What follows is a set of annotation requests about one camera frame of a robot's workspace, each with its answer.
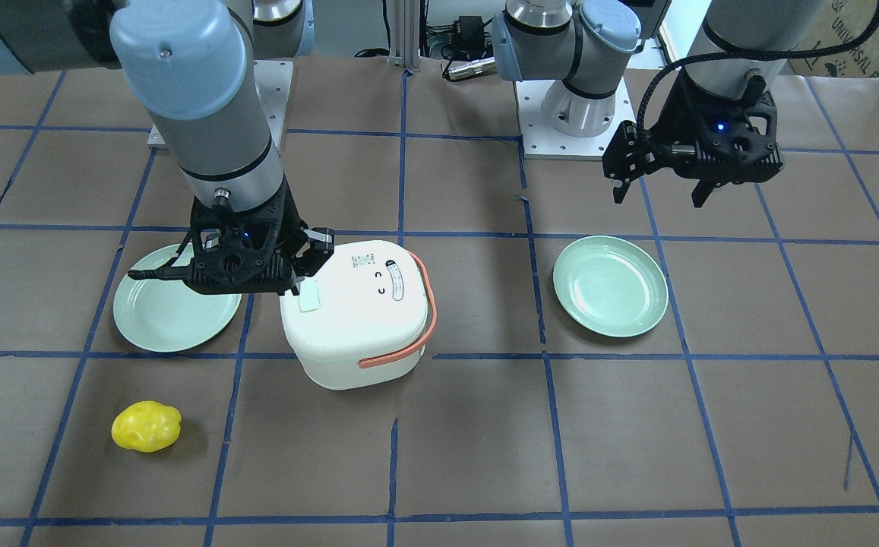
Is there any white rice cooker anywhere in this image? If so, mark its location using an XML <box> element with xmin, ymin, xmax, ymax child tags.
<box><xmin>279</xmin><ymin>240</ymin><xmax>437</xmax><ymax>390</ymax></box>

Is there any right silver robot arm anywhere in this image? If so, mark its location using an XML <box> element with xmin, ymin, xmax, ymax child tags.
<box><xmin>0</xmin><ymin>1</ymin><xmax>650</xmax><ymax>295</ymax></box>

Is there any yellow toy potato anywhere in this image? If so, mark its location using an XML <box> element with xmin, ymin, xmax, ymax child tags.
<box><xmin>110</xmin><ymin>400</ymin><xmax>182</xmax><ymax>453</ymax></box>

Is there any green plate near right arm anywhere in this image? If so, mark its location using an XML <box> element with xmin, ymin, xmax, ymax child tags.
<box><xmin>112</xmin><ymin>276</ymin><xmax>242</xmax><ymax>353</ymax></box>

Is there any green plate near left arm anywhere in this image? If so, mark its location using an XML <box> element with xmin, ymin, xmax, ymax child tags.
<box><xmin>552</xmin><ymin>236</ymin><xmax>669</xmax><ymax>338</ymax></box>

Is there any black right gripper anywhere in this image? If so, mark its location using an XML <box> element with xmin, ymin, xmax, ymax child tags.
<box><xmin>128</xmin><ymin>182</ymin><xmax>335</xmax><ymax>296</ymax></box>

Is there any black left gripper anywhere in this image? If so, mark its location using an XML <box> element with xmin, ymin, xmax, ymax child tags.
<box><xmin>602</xmin><ymin>73</ymin><xmax>784</xmax><ymax>208</ymax></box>

